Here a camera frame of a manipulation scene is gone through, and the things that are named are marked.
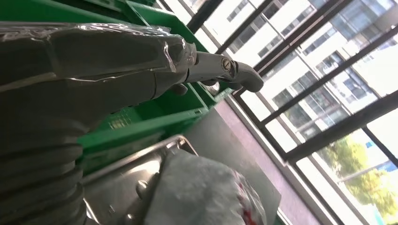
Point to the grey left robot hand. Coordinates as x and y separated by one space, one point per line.
87 68

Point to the white plastic package red print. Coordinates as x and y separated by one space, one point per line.
202 192

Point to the green plastic delivery crate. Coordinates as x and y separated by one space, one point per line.
161 121

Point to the silver metal machine plate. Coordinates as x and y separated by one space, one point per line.
124 183

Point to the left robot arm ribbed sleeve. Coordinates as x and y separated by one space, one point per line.
34 183

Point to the white building outside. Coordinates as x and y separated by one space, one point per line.
314 62

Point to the green tree outside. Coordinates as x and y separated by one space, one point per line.
367 180

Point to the black window frame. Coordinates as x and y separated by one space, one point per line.
335 127

